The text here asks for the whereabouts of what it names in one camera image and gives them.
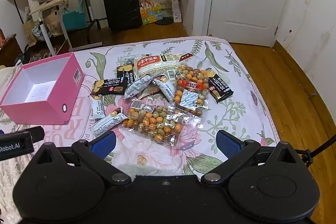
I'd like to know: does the black snack bar packet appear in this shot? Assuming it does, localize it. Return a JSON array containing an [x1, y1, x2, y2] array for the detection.
[[91, 78, 135, 96], [208, 74, 234, 104], [116, 63, 135, 81]]

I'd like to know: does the floral bed sheet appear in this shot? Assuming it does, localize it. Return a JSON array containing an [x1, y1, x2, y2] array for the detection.
[[0, 35, 281, 180]]

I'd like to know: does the wooden nightstand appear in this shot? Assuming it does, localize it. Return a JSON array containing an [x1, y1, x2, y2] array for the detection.
[[0, 33, 23, 67]]

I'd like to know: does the dark round mat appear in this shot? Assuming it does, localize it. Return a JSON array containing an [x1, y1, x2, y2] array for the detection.
[[155, 18, 174, 26]]

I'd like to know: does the brown paper bag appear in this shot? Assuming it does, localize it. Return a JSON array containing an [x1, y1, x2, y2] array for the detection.
[[43, 7, 65, 36]]

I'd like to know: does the red label clear peanut bag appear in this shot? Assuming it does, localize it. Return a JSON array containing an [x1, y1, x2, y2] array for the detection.
[[174, 65, 211, 117]]

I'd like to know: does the teal bag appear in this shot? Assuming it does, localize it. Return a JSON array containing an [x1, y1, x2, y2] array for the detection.
[[62, 0, 87, 32]]

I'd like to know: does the clear coated peanut bag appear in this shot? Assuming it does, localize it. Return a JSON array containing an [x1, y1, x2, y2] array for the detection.
[[119, 100, 203, 146]]

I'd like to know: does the pair of shoes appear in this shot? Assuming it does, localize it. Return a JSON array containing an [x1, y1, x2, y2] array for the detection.
[[14, 51, 51, 65]]

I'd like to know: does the black suitcase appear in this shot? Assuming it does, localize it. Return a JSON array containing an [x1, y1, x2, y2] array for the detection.
[[102, 0, 142, 32]]

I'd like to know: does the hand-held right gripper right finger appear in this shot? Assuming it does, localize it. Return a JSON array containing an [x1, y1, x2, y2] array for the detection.
[[201, 130, 300, 186]]

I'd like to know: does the pink cardboard box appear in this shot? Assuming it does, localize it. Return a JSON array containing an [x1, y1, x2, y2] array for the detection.
[[0, 53, 84, 125]]

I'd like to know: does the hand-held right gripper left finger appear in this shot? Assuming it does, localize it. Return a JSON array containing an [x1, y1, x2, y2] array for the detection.
[[34, 132, 132, 186]]

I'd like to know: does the white plastic bag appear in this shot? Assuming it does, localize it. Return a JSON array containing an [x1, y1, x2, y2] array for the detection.
[[171, 0, 182, 23]]

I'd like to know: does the colourful cardboard box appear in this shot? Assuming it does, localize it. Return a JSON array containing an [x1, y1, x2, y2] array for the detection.
[[140, 0, 162, 26]]

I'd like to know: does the large white noodle packet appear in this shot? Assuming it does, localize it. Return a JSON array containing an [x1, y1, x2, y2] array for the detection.
[[133, 53, 196, 83]]

